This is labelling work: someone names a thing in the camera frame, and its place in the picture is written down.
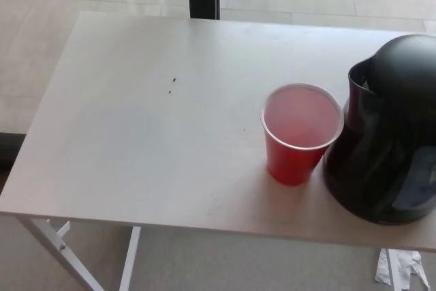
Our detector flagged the black electric kettle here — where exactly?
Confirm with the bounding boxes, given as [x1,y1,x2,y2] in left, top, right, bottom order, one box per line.
[322,33,436,226]

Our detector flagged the red plastic cup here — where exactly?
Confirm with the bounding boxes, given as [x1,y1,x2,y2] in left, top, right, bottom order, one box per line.
[259,82,345,187]

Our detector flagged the white paper strip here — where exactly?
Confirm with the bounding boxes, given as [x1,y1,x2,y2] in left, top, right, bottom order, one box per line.
[373,248,391,284]

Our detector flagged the crumpled white paper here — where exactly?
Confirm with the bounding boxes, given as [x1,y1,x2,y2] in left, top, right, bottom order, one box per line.
[396,250,431,290]

